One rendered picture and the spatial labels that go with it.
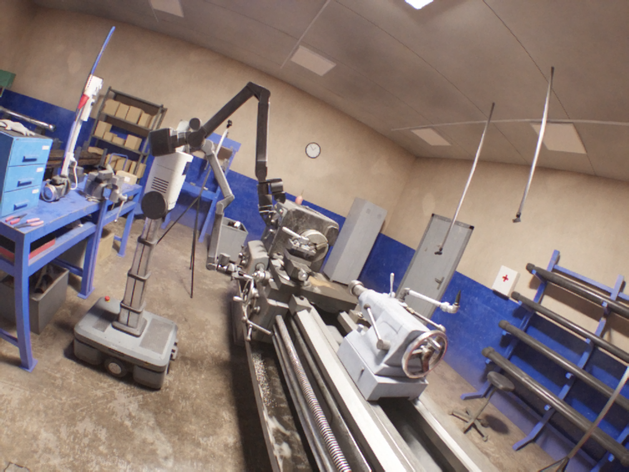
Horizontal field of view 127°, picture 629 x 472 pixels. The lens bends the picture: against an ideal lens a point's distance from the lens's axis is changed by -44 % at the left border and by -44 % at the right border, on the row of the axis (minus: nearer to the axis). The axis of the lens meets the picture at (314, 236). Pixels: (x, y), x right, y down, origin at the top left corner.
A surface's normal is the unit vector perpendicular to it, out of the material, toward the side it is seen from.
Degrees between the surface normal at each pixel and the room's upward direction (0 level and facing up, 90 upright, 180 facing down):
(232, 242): 90
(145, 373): 90
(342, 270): 90
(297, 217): 90
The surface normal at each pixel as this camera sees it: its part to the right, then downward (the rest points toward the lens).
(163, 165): 0.25, 0.23
